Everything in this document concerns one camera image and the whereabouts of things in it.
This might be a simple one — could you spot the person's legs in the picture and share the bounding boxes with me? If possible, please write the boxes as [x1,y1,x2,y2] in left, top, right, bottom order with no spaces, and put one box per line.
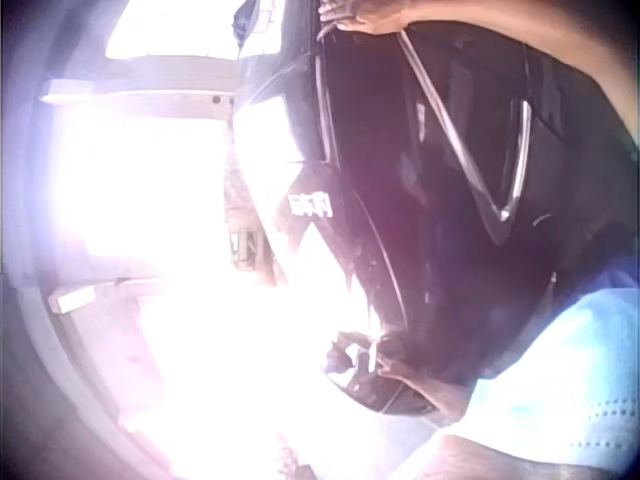
[323,329,469,429]

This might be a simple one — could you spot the person's left hand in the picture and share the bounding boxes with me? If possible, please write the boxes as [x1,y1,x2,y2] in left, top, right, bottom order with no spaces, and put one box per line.
[318,0,417,36]

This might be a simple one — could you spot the white concrete ledge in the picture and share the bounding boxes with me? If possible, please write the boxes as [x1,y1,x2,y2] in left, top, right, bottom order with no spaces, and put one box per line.
[39,78,236,122]

